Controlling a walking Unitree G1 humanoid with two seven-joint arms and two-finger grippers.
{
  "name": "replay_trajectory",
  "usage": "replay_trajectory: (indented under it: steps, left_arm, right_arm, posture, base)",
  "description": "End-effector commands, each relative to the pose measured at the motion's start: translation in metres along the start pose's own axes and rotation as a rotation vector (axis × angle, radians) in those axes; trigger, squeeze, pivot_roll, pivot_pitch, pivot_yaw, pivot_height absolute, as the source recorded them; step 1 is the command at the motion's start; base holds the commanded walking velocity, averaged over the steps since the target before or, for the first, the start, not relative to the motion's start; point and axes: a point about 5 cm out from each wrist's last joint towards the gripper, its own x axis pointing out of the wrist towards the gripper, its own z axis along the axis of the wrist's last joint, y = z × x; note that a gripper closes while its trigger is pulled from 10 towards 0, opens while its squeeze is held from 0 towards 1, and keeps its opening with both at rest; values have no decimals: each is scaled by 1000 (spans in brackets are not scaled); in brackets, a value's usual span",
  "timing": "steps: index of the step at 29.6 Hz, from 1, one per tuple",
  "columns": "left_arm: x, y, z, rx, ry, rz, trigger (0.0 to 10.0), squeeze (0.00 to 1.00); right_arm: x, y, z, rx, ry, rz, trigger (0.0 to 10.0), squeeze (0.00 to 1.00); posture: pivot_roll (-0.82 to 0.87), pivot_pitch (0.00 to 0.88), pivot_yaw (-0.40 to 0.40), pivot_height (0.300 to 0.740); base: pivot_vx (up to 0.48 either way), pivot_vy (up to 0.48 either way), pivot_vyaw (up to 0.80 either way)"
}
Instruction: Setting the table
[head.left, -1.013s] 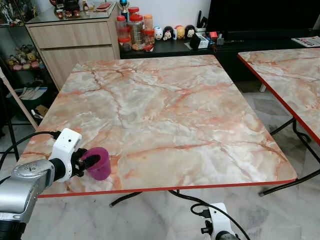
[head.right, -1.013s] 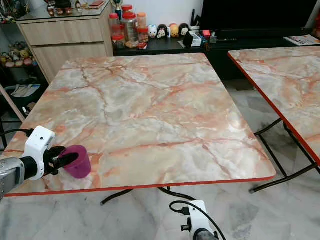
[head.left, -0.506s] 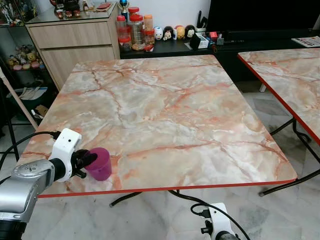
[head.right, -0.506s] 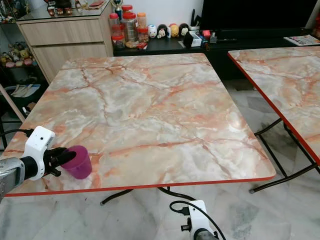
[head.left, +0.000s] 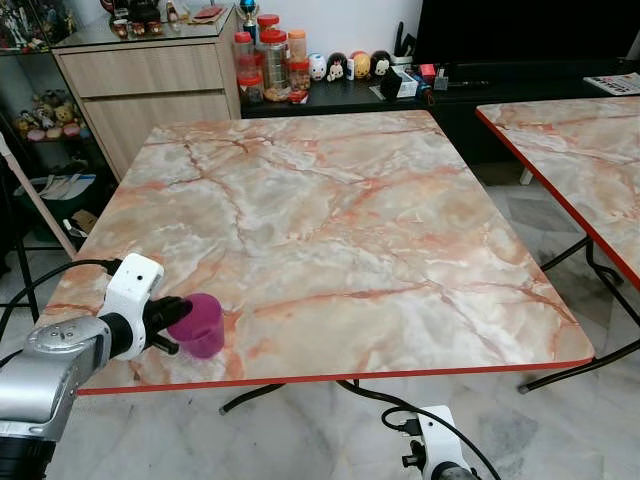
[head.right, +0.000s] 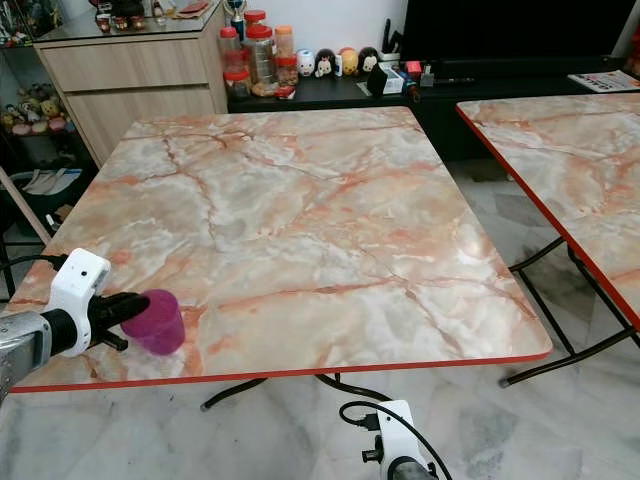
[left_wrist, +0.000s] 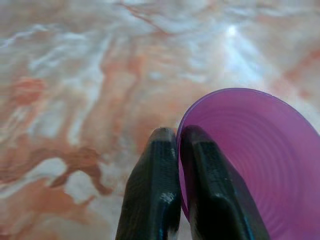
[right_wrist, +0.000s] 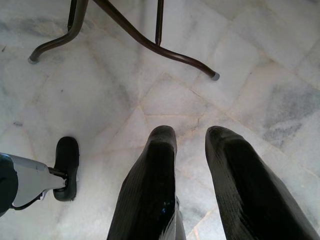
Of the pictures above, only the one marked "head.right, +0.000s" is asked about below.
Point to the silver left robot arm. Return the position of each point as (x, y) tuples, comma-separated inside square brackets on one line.
[(22, 350)]

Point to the large red-lid clear jar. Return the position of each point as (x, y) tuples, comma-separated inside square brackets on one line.
[(261, 62)]

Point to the marble-top folding table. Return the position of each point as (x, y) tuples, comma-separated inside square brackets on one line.
[(300, 230), (570, 170)]

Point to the black television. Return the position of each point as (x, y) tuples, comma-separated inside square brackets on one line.
[(520, 28)]

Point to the black bin with papers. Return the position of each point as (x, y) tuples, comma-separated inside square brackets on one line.
[(50, 190)]

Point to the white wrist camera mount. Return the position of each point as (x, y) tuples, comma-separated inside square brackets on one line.
[(390, 435), (78, 280)]

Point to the display shelf with figures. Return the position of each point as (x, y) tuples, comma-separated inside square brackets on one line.
[(15, 22)]

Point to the flat red case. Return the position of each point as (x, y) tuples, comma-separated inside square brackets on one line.
[(195, 9)]

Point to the black round figurine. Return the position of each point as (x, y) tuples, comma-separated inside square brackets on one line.
[(369, 60)]

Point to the light wooden drawer cabinet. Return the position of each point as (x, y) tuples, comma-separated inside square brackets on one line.
[(130, 85)]

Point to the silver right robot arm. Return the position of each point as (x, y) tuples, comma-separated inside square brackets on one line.
[(410, 470)]

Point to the white round figurine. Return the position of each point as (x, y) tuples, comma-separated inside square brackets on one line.
[(305, 64)]

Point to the blue and gold trophy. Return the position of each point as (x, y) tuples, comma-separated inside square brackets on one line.
[(236, 12)]

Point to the printed magazine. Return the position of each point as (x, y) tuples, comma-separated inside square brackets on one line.
[(605, 81)]

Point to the black and white figurine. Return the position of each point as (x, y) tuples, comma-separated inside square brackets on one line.
[(325, 65)]

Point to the small red box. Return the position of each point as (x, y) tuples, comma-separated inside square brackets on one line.
[(413, 68)]

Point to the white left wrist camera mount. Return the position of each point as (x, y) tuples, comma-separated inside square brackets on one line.
[(78, 280)]

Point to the pile of plush toys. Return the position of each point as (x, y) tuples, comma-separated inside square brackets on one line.
[(40, 108)]

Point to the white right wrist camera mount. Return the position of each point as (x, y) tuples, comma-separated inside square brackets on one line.
[(390, 435)]

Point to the yellow round figurine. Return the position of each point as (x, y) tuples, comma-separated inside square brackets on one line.
[(348, 62)]

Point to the purple plastic cup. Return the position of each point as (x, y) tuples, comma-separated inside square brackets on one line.
[(160, 322)]

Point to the orange-lid snack jar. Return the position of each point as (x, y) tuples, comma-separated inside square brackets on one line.
[(284, 42)]

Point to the slim red-lid clear jar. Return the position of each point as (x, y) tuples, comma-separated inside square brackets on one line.
[(234, 65)]

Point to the dark figurine set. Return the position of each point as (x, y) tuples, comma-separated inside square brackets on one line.
[(122, 12)]

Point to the black box with label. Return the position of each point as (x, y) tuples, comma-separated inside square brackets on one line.
[(384, 80)]

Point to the small red-lid jar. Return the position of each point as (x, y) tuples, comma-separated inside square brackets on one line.
[(288, 72)]

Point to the wooden stick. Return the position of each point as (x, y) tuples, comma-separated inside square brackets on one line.
[(25, 205)]

